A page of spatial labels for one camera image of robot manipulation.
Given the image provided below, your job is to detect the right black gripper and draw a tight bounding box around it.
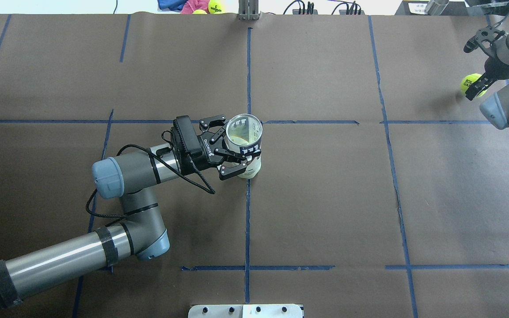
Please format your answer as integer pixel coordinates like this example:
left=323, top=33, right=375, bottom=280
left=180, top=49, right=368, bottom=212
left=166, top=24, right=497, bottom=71
left=465, top=57, right=509, bottom=101

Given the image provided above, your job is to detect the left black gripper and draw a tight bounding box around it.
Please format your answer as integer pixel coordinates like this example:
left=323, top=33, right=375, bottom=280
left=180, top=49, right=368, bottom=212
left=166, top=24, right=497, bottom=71
left=179, top=114, right=262, bottom=180

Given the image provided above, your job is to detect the yellow tennis ball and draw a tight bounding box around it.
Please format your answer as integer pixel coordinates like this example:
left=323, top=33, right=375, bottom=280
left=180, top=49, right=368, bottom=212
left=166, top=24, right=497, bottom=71
left=228, top=121, right=262, bottom=146
left=459, top=73, right=489, bottom=101

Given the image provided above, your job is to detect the tennis ball can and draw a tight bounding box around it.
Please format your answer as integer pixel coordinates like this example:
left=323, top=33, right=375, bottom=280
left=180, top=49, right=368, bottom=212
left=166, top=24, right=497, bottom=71
left=224, top=114, right=263, bottom=155

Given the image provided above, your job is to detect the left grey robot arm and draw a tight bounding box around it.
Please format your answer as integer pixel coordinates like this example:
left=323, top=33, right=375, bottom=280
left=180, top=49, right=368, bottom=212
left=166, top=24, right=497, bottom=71
left=0, top=123, right=247, bottom=318

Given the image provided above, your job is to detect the yellow ball behind table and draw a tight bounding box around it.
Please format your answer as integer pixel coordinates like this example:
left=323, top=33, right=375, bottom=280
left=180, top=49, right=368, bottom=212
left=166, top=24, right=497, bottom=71
left=207, top=0, right=228, bottom=14

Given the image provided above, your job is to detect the silver metal cup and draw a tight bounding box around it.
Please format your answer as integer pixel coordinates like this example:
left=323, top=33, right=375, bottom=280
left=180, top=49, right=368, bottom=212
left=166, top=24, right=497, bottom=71
left=425, top=0, right=450, bottom=16

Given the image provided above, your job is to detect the pink cloth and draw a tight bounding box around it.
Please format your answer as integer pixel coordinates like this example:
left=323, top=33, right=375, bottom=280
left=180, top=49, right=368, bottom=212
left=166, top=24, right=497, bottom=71
left=180, top=0, right=209, bottom=15

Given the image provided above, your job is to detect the blue cloth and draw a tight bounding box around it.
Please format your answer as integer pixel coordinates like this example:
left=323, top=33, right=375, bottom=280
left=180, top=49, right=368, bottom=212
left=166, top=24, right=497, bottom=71
left=157, top=0, right=187, bottom=11

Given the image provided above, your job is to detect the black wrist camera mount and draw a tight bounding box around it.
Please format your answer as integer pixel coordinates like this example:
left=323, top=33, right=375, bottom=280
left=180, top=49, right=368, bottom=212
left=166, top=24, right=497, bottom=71
left=171, top=115, right=203, bottom=159

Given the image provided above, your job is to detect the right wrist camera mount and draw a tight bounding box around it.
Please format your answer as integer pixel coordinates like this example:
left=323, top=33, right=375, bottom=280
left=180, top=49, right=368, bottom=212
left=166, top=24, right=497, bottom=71
left=463, top=26, right=508, bottom=57

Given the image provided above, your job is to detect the aluminium frame post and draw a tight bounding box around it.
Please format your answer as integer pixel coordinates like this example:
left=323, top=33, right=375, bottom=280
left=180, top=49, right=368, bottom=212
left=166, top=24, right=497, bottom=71
left=238, top=0, right=260, bottom=21

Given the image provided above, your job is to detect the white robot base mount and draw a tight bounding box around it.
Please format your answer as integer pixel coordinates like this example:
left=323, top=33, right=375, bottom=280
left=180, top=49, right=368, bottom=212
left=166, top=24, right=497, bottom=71
left=188, top=303, right=305, bottom=318

